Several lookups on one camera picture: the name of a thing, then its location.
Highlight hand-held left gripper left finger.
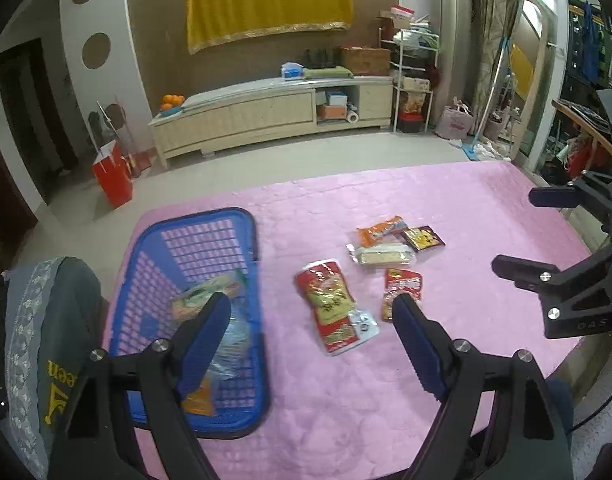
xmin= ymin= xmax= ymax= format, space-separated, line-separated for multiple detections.
xmin=46 ymin=291 xmax=233 ymax=480

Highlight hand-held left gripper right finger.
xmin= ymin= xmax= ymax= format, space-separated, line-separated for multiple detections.
xmin=392 ymin=294 xmax=574 ymax=480

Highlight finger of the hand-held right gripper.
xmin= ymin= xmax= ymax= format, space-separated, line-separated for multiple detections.
xmin=528 ymin=170 xmax=612 ymax=236
xmin=492 ymin=247 xmax=609 ymax=293

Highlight teal green snack packet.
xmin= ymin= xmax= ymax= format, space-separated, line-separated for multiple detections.
xmin=170 ymin=269 xmax=249 ymax=322

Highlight orange yellow snack packet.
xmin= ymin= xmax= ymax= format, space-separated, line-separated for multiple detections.
xmin=181 ymin=377 xmax=217 ymax=417

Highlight blue plastic basket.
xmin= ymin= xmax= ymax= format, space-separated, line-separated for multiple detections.
xmin=107 ymin=206 xmax=272 ymax=440

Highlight small red snack packet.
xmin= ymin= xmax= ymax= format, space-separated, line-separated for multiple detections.
xmin=382 ymin=268 xmax=423 ymax=323

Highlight wooden table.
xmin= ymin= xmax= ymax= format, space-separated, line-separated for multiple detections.
xmin=551 ymin=99 xmax=612 ymax=166

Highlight pale green snack packet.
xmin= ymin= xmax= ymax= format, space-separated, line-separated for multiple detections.
xmin=346 ymin=241 xmax=418 ymax=268

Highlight dark brown snack packet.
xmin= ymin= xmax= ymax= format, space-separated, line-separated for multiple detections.
xmin=401 ymin=225 xmax=446 ymax=253

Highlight large red snack packet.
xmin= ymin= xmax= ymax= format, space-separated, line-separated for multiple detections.
xmin=293 ymin=258 xmax=381 ymax=357

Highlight floor mop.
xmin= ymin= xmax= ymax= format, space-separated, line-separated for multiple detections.
xmin=448 ymin=40 xmax=513 ymax=162

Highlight pink tablecloth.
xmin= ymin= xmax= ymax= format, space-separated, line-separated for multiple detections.
xmin=103 ymin=162 xmax=594 ymax=480

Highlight pink tote bag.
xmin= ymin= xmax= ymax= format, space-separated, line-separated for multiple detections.
xmin=434 ymin=97 xmax=476 ymax=141

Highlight arched floor mirror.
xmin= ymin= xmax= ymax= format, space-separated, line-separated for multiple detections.
xmin=506 ymin=0 xmax=559 ymax=161

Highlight hanging clothes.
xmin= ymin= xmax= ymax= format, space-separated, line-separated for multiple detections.
xmin=566 ymin=0 xmax=612 ymax=86

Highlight patterned curtain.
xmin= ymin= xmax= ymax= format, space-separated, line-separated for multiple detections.
xmin=473 ymin=0 xmax=517 ymax=126

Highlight white storage rack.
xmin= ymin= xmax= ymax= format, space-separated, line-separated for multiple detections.
xmin=378 ymin=25 xmax=442 ymax=133

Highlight standing air conditioner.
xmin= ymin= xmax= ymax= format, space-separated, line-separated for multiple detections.
xmin=438 ymin=0 xmax=479 ymax=116

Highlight red paper bag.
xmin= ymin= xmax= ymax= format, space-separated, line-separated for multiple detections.
xmin=91 ymin=142 xmax=134 ymax=209

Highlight cream television cabinet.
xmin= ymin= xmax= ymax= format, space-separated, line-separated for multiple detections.
xmin=148 ymin=74 xmax=394 ymax=170

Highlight cardboard box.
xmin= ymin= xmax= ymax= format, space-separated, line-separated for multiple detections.
xmin=338 ymin=46 xmax=392 ymax=77

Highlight broom and dustpan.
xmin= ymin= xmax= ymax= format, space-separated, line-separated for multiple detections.
xmin=88 ymin=101 xmax=137 ymax=161

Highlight folded green cloth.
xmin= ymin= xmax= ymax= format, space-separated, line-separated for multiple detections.
xmin=303 ymin=66 xmax=354 ymax=81

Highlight black router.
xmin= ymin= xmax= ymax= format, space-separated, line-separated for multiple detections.
xmin=306 ymin=49 xmax=337 ymax=69

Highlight dark doorway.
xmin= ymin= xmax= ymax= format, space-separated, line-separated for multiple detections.
xmin=0 ymin=37 xmax=79 ymax=206

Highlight yellow cloth cover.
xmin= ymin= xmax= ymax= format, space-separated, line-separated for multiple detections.
xmin=185 ymin=0 xmax=354 ymax=56

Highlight round brown wall disc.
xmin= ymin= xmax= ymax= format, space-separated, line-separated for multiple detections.
xmin=82 ymin=32 xmax=112 ymax=69

